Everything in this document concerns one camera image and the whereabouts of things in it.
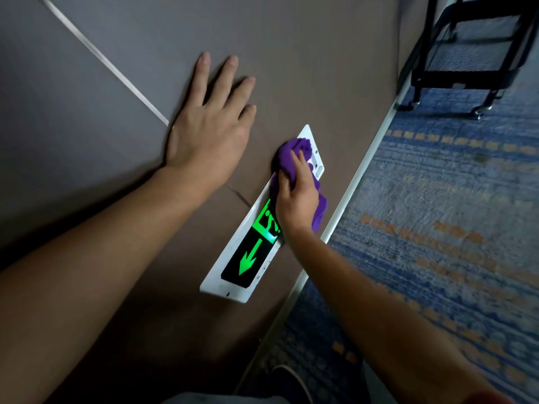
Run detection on person's red shirt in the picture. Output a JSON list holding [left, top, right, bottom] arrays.
[[461, 390, 517, 404]]

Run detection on person's left hand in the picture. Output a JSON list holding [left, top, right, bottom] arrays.
[[164, 52, 258, 188]]

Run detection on person's right forearm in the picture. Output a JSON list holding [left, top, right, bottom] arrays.
[[282, 224, 513, 404]]

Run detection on person's right dark shoe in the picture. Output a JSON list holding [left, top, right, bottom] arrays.
[[269, 365, 314, 404]]

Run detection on purple cleaning cloth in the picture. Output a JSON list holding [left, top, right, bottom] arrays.
[[269, 137, 328, 232]]

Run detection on person's left forearm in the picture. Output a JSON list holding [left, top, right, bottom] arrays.
[[0, 166, 216, 404]]

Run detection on person's grey trousers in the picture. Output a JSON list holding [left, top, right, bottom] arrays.
[[162, 391, 291, 404]]

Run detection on green illuminated exit sign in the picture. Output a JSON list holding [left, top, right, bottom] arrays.
[[199, 124, 326, 304]]

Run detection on black mesh metal cart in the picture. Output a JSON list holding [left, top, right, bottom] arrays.
[[398, 0, 539, 121]]

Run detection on person's right hand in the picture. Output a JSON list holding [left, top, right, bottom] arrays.
[[274, 150, 321, 238]]

